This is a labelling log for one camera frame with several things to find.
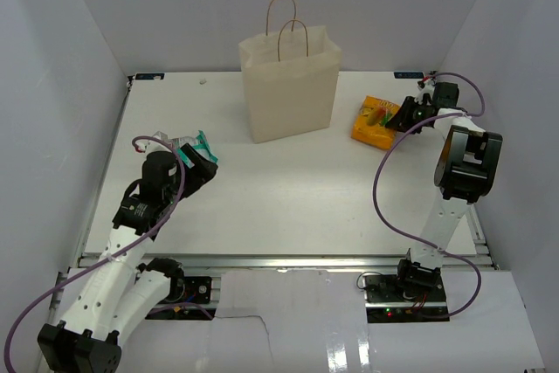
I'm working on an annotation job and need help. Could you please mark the teal white snack bag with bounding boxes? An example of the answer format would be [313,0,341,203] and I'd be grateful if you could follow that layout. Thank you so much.
[153,130,218,168]

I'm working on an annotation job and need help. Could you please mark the orange snack bag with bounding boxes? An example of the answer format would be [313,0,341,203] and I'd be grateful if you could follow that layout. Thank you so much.
[351,96,400,150]

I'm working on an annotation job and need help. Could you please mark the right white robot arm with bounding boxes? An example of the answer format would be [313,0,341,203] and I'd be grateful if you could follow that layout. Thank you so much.
[387,76,503,302]

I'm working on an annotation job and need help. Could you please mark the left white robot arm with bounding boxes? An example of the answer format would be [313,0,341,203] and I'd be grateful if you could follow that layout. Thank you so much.
[38,135,217,372]

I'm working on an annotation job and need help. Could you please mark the beige paper bag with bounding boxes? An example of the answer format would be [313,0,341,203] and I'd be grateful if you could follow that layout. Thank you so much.
[238,12,342,143]

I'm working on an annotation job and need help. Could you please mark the right blue label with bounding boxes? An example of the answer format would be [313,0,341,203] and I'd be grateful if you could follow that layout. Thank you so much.
[393,71,424,79]

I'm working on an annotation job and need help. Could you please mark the blue label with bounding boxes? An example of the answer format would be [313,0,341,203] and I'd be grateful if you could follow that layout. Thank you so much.
[134,73,165,80]
[393,71,424,79]

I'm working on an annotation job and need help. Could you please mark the left blue label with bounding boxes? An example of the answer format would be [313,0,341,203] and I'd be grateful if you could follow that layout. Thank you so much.
[134,73,165,80]

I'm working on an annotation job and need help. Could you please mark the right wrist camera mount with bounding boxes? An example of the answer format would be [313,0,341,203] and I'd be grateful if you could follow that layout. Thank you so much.
[416,75,437,103]

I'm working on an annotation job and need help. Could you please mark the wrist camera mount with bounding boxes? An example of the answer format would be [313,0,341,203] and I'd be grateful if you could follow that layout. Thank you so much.
[416,75,437,103]
[137,137,169,155]

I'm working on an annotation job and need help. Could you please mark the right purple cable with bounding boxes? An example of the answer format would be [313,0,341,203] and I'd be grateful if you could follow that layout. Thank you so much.
[372,72,487,320]

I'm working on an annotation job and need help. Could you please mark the purple cable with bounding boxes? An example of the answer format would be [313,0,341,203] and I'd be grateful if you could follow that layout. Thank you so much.
[3,135,190,373]
[372,72,487,320]

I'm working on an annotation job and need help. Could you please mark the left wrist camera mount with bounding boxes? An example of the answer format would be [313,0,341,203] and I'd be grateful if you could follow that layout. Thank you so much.
[137,137,169,155]

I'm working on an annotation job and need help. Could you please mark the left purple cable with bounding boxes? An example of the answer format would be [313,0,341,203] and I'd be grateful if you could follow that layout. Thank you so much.
[3,135,190,373]

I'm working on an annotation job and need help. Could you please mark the aluminium table frame rail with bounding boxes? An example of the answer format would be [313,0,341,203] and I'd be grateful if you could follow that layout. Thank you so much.
[43,70,497,348]

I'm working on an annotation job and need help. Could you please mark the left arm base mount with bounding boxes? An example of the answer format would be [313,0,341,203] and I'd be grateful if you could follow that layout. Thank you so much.
[141,258,215,321]

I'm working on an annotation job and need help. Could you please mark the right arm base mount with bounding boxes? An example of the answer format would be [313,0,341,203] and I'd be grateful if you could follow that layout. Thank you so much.
[355,272,450,324]

